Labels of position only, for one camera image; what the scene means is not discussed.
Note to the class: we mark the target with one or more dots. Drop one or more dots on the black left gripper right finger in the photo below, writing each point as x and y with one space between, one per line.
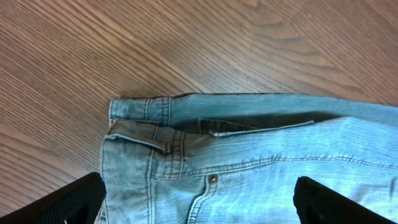
318 204

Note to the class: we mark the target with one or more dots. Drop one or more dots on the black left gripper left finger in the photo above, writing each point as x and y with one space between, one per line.
76 203

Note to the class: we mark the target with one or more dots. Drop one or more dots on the light blue denim shorts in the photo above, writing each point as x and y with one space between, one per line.
236 158

